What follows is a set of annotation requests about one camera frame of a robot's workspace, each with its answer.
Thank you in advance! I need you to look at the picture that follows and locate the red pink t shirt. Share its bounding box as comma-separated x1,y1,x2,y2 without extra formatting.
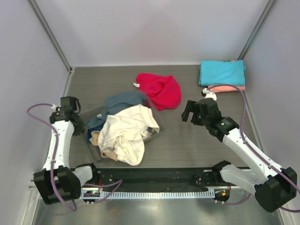
135,73,182,111

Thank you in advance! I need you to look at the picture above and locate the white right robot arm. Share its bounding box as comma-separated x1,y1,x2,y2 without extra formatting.
181,97,297,212

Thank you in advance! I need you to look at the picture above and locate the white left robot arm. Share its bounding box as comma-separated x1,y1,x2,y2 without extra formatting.
33,96,99,205

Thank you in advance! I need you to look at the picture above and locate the folded salmon t shirt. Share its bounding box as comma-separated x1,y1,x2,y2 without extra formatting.
207,85,245,93

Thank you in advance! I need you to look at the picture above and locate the dark blue t shirt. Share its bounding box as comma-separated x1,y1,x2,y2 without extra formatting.
87,128,94,143

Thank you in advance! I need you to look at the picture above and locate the folded turquoise t shirt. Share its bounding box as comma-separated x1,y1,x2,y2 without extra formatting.
199,60,246,86

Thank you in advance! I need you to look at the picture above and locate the grey-blue t shirt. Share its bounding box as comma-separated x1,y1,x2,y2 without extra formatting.
87,91,146,129

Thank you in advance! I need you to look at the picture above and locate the cream white t shirt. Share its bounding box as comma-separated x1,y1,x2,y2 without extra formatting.
98,105,160,166

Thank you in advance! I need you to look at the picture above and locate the tan t shirt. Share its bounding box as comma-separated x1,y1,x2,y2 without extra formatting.
89,131,117,161

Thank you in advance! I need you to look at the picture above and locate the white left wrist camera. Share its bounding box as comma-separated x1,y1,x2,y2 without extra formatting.
51,105,61,112

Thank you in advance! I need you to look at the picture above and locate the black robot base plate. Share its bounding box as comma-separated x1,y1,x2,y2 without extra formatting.
96,167,229,193

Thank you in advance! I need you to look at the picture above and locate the slotted cable duct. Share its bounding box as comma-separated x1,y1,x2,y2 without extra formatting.
79,191,216,200

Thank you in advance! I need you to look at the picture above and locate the left corner aluminium post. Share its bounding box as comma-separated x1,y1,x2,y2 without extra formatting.
27,0,72,73

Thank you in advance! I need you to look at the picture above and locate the corner aluminium post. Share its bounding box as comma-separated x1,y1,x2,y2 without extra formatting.
27,0,72,73
237,0,278,60

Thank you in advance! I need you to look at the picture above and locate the right corner aluminium post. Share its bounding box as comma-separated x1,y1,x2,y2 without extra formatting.
237,0,278,60

